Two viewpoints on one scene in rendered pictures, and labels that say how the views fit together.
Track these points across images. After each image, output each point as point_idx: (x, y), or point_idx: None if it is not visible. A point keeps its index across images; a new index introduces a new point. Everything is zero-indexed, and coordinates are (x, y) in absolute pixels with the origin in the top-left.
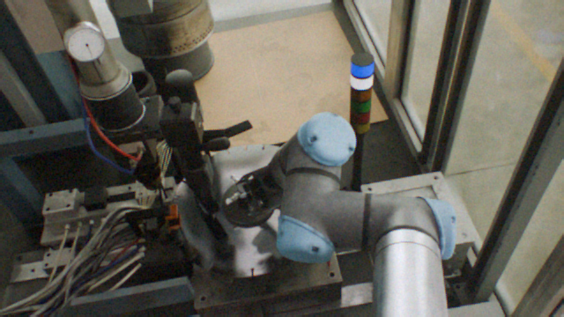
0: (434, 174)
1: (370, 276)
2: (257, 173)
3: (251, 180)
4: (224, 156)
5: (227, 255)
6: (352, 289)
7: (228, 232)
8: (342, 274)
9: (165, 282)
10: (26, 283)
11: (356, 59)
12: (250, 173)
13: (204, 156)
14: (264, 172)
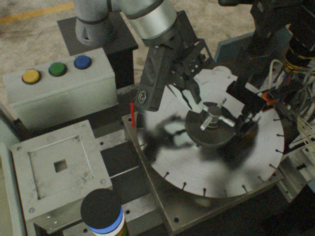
0: (32, 214)
1: (104, 155)
2: (192, 47)
3: (192, 29)
4: (261, 172)
5: (205, 80)
6: (117, 142)
7: (213, 97)
8: (126, 153)
9: (233, 40)
10: None
11: (111, 204)
12: (198, 43)
13: (251, 55)
14: (179, 13)
